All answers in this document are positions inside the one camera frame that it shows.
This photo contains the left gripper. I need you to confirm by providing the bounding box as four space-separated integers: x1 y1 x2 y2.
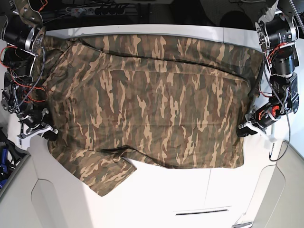
237 103 281 138

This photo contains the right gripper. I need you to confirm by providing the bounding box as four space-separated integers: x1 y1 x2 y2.
17 108 58 142

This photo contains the metal clip at edge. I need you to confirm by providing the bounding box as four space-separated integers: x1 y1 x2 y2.
231 212 253 228

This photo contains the camera cable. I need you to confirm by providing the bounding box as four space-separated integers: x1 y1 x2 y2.
268 111 292 162

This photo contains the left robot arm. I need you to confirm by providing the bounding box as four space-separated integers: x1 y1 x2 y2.
237 0 304 137

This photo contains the camouflage T-shirt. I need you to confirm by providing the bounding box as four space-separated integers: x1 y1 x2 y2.
42 34 263 196

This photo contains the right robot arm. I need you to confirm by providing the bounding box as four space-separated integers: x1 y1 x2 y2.
0 0 58 141

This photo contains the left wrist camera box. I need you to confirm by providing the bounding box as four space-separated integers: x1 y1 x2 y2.
265 134 277 143

